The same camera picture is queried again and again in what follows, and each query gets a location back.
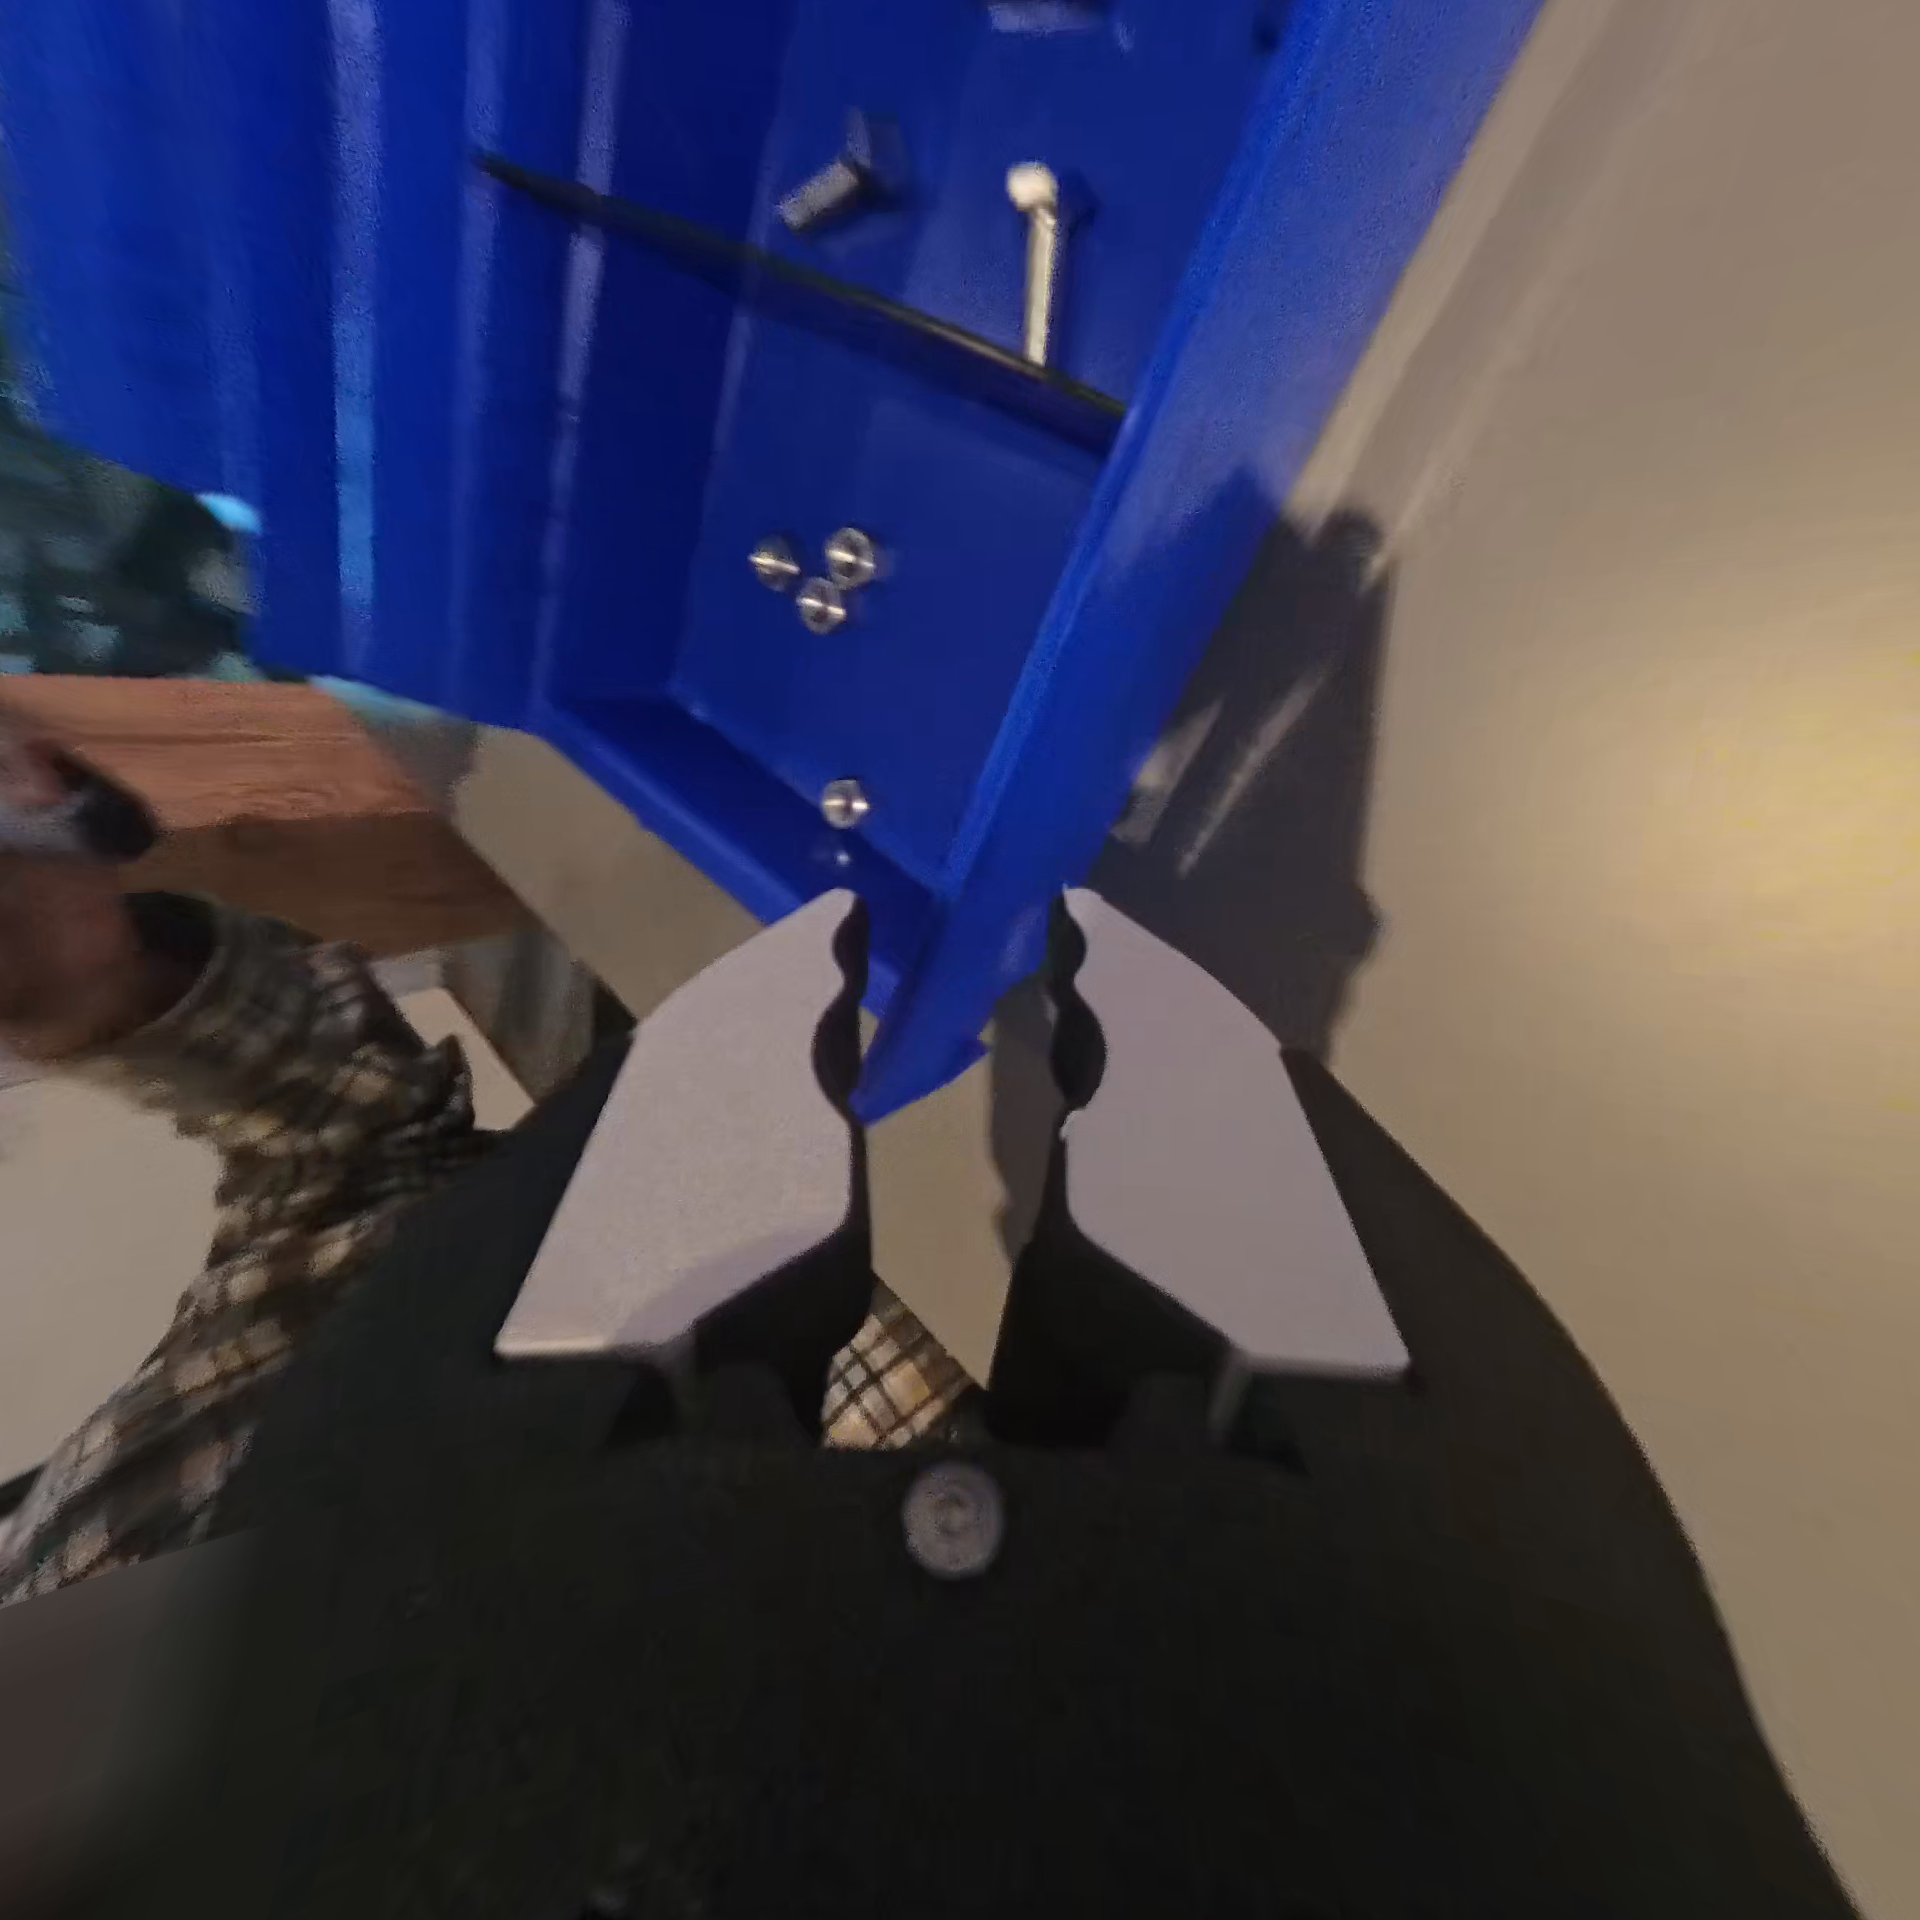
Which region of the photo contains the person's left forearm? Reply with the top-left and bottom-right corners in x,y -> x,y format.
0,897 -> 505,1601

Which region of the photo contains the wooden post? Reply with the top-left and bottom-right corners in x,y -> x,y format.
0,674 -> 531,963

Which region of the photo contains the steel hex bolt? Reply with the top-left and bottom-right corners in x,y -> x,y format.
1001,161 -> 1069,370
777,108 -> 914,235

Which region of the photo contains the black bin divider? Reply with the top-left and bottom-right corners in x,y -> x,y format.
477,151 -> 1130,419

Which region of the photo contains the blue plastic bin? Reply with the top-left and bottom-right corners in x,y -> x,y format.
0,0 -> 1548,1125

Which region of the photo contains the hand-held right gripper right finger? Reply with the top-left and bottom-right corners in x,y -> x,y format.
1049,884 -> 1415,1385

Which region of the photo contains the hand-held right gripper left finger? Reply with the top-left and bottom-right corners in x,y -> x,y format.
492,891 -> 881,1375

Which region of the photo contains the person's left hand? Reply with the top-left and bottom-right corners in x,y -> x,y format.
0,863 -> 197,1059

